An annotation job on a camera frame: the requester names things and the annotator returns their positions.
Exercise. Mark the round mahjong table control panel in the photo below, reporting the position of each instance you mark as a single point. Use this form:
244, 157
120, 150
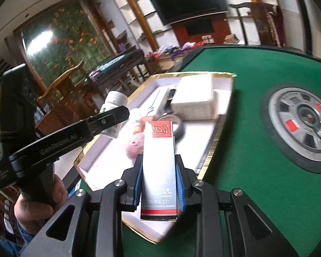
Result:
289, 139

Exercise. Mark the black flat television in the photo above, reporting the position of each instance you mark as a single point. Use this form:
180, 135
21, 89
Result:
190, 0

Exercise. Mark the pile of colourful cloths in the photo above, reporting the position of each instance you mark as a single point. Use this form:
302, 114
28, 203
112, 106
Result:
171, 50

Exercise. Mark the red-brown television cabinet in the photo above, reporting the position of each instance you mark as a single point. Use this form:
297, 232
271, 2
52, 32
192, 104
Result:
219, 32

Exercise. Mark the silver red-label box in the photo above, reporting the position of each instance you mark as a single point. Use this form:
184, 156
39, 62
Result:
157, 166

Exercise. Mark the long white blue box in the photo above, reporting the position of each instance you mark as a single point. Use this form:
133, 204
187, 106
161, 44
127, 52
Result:
156, 104

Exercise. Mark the person's left hand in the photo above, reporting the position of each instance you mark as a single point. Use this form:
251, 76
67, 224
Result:
40, 211

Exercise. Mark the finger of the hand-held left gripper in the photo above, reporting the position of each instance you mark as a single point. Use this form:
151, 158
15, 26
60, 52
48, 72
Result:
107, 120

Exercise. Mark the small cardboard box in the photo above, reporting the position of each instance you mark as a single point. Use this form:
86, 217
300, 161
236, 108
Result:
231, 38

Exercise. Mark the maroon fringed cloth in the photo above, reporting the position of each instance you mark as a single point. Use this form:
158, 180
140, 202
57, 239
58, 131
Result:
270, 24

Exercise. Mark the white gold-edged cardboard box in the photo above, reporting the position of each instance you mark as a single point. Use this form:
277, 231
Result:
203, 128

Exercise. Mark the curved wooden chair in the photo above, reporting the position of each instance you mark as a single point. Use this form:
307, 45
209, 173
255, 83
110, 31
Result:
61, 79

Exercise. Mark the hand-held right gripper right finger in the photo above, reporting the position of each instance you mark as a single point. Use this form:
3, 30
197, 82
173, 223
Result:
179, 187

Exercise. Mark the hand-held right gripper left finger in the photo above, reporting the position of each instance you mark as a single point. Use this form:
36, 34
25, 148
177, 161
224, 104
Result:
137, 187

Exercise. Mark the large white medicine box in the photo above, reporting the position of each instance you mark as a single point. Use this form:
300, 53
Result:
195, 93

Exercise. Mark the brown tape roll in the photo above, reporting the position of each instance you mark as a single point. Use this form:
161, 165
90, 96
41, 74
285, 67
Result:
180, 128

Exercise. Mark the flower wall mural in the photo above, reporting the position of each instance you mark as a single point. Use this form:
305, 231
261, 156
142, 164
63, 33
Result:
58, 40

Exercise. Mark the white green-label bottle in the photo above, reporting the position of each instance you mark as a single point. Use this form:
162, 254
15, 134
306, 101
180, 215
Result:
113, 100

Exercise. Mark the pink fluffy ball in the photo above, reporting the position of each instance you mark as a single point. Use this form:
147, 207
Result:
133, 147

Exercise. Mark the black metal chair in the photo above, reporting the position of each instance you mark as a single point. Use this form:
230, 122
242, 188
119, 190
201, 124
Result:
240, 18

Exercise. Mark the dark wooden mahjong table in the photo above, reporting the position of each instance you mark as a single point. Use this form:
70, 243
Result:
115, 64

